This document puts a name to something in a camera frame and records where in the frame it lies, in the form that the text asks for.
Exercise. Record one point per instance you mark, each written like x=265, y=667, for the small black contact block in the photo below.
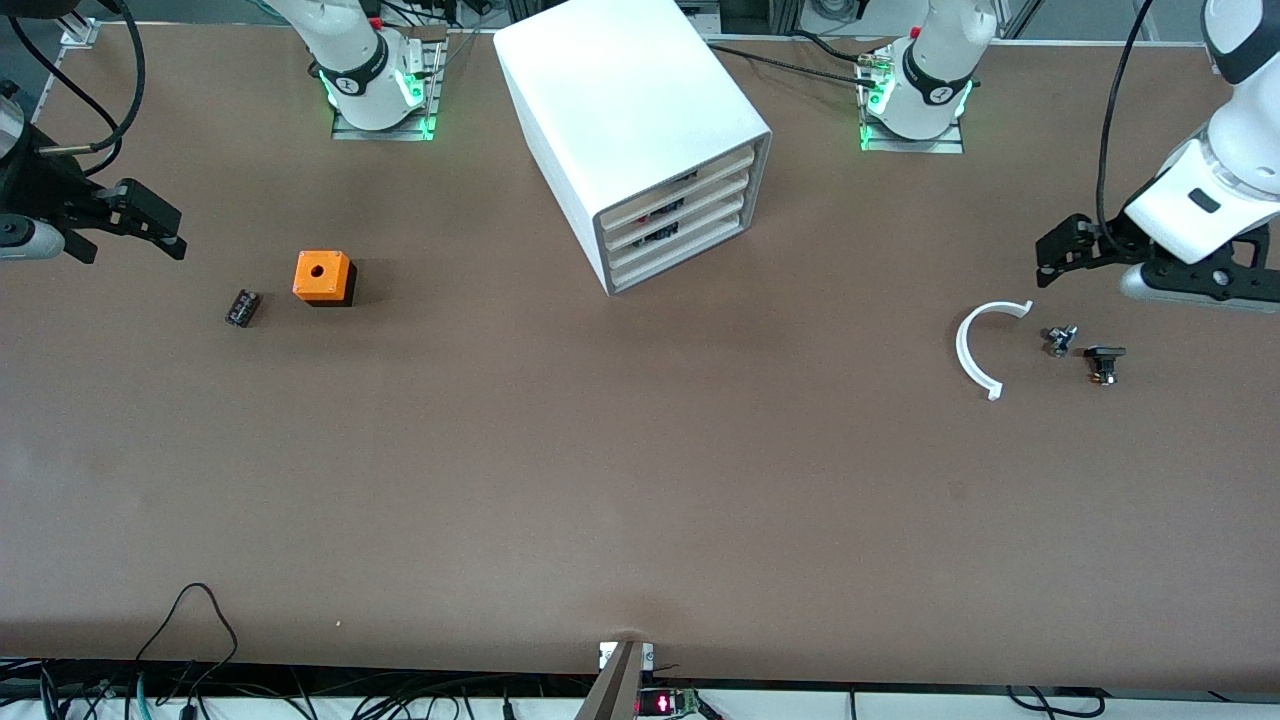
x=243, y=307

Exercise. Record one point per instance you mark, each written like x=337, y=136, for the small metal part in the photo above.
x=1058, y=342

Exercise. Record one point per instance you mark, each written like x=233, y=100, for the device with red display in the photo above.
x=665, y=703

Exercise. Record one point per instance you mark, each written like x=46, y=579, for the white bin with orange button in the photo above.
x=720, y=175

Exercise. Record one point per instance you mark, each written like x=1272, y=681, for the white curved plastic arc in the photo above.
x=960, y=350

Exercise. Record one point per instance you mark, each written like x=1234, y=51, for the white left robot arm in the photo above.
x=940, y=60

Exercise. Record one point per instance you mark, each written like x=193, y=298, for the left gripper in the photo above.
x=1112, y=241

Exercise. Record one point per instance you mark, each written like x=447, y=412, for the grey metal post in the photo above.
x=615, y=690

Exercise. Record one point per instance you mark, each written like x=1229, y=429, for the small black part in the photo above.
x=1104, y=355

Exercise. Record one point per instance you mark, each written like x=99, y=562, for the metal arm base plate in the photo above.
x=345, y=132
x=945, y=146

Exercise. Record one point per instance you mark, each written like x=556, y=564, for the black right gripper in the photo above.
x=42, y=186

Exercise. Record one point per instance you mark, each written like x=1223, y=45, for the orange box with hole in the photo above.
x=325, y=275

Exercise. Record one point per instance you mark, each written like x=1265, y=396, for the aluminium frame corner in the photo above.
x=78, y=38

